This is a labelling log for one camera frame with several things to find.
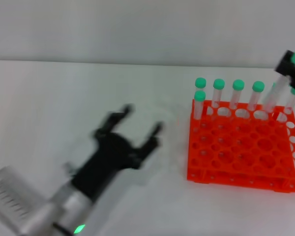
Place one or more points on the orange test tube rack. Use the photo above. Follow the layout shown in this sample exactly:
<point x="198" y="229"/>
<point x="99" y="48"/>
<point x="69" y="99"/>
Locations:
<point x="241" y="150"/>

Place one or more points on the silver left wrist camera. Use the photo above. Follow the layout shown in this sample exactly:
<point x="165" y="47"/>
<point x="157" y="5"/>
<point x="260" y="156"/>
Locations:
<point x="9" y="194"/>

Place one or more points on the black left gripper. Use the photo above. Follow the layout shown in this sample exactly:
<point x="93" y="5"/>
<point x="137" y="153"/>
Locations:
<point x="108" y="157"/>

